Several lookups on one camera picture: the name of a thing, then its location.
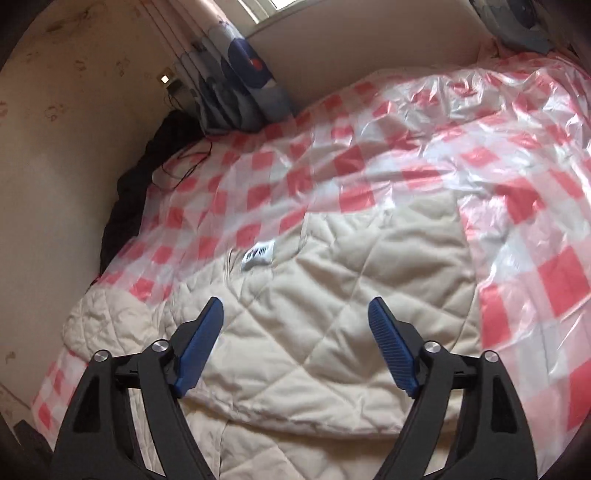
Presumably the black cable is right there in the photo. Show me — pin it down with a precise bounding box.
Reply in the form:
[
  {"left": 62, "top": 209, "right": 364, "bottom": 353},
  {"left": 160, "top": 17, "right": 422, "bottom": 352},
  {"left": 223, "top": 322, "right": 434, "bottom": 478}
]
[{"left": 152, "top": 134, "right": 215, "bottom": 190}]

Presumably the pink cartoon curtain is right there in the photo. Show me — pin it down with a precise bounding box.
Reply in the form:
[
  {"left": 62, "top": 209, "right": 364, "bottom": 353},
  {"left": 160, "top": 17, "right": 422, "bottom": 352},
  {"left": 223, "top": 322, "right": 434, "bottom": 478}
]
[{"left": 471, "top": 0, "right": 555, "bottom": 54}]

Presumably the beige padded bed frame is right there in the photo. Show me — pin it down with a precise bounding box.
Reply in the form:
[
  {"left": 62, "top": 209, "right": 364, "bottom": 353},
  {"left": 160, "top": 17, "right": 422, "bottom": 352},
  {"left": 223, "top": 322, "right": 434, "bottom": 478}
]
[{"left": 245, "top": 9, "right": 499, "bottom": 116}]

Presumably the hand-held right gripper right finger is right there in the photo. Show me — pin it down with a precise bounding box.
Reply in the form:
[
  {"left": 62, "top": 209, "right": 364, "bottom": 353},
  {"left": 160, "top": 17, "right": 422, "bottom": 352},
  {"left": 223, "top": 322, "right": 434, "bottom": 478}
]
[{"left": 368, "top": 298, "right": 539, "bottom": 480}]

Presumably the beige quilted jacket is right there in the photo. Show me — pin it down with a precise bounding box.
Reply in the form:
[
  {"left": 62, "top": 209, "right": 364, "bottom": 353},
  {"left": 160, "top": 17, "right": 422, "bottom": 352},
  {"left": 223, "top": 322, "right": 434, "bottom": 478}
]
[{"left": 62, "top": 189, "right": 485, "bottom": 480}]

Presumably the red checkered plastic sheet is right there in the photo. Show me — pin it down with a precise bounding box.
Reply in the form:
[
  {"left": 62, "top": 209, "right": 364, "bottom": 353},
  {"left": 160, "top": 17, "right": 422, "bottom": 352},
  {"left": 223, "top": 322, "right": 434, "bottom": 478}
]
[{"left": 32, "top": 51, "right": 591, "bottom": 444}]

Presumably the black cloth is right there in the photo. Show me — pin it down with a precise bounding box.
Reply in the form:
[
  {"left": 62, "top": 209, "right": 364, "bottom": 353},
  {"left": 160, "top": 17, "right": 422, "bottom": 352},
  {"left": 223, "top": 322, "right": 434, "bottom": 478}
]
[{"left": 99, "top": 111, "right": 208, "bottom": 278}]

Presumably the blue patterned curtain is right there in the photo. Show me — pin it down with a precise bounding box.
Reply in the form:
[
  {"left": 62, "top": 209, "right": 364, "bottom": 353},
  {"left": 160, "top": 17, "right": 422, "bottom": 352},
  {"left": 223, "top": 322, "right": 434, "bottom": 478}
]
[{"left": 178, "top": 18, "right": 294, "bottom": 134}]

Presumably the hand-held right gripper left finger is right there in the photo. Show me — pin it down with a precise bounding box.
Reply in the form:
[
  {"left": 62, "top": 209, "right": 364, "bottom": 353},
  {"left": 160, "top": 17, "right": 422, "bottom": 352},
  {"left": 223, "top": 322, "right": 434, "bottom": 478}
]
[{"left": 50, "top": 296, "right": 225, "bottom": 480}]

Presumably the window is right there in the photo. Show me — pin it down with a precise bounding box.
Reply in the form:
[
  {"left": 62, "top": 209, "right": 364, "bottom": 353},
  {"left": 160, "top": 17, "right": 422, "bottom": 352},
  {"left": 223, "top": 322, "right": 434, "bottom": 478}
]
[{"left": 270, "top": 0, "right": 319, "bottom": 12}]

